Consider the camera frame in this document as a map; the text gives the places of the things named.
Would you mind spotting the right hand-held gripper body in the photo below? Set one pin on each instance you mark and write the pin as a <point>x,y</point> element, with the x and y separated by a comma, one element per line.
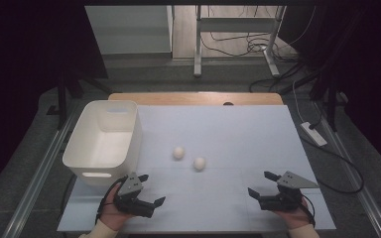
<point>287,198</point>

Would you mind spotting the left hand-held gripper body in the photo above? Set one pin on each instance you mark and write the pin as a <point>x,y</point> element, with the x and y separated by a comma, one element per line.
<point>130,186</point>

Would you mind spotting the white plastic storage bin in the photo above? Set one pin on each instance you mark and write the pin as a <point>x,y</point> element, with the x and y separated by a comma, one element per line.
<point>105,148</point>

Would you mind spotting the person's right hand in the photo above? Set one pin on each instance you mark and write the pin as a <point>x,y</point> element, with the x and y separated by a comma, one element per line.
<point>294,218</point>

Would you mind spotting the person's left hand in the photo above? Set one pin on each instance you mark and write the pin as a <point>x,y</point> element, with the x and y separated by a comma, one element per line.
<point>110,214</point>

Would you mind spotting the white power strip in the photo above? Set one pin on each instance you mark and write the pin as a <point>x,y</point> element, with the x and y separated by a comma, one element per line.
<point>314,134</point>

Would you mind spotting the dark table grommet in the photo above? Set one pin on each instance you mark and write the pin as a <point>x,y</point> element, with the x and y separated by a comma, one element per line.
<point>228,103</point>

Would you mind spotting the wooden table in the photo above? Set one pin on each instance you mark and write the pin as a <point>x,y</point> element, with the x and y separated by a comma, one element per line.
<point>178,98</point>

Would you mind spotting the black stand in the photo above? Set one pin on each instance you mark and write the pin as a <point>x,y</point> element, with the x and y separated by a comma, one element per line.
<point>62,99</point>
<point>331,105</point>

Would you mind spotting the white cabinet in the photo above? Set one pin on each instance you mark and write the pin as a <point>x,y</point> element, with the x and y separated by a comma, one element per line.
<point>129,29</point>

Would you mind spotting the metal floor rail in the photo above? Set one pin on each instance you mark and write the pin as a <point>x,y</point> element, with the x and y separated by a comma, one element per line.
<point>36,185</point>
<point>360,191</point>

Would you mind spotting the grey metal desk frame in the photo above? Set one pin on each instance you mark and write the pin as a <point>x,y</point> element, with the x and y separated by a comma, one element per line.
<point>197,49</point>

